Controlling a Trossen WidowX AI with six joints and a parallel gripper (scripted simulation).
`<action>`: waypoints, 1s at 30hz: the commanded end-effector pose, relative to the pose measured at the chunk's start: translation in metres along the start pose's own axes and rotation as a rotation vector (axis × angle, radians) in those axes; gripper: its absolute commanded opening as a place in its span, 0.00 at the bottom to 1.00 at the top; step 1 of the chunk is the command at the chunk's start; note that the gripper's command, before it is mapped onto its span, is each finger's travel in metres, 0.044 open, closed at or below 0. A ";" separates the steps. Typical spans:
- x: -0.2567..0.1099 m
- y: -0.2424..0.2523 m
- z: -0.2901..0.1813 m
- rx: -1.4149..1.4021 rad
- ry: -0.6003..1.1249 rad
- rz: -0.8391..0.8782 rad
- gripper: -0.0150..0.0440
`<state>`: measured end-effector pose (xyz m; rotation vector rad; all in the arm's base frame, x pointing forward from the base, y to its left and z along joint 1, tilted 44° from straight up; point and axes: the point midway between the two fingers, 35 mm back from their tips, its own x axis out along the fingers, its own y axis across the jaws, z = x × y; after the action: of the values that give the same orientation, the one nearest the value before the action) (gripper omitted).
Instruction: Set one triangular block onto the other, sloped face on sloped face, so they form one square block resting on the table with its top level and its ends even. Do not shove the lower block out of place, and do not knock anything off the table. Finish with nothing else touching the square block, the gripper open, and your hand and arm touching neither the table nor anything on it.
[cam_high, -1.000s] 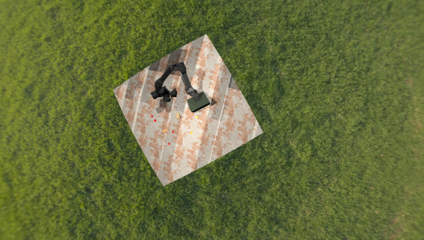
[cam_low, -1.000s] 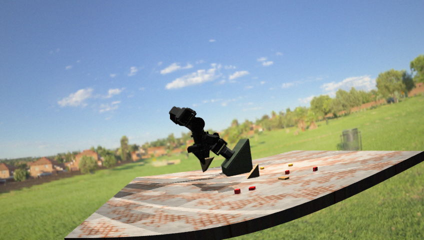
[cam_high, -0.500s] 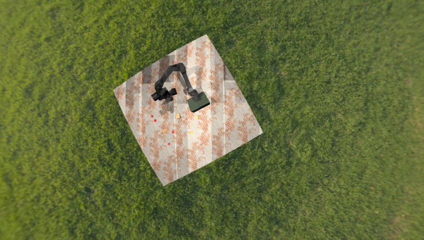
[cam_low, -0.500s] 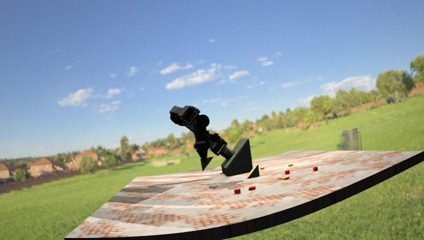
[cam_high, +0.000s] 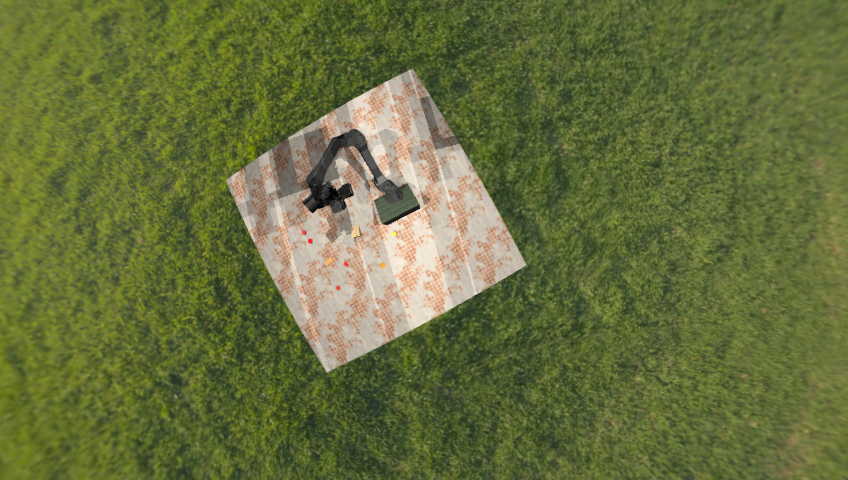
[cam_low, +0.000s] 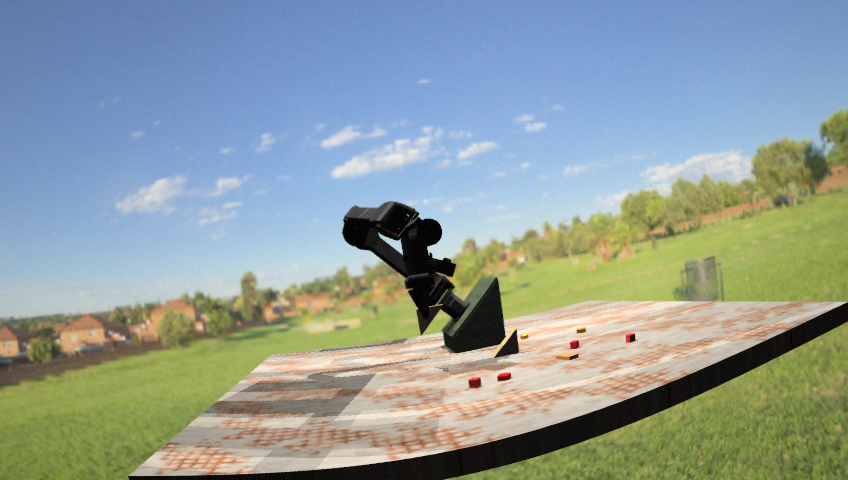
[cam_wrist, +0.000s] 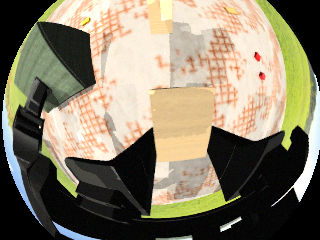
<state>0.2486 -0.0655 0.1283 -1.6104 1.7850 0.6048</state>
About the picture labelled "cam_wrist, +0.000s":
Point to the small red block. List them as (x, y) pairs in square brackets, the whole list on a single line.
[(257, 56), (261, 75)]

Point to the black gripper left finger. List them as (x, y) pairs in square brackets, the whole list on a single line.
[(132, 172)]

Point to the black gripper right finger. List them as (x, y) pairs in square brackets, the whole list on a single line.
[(235, 158)]

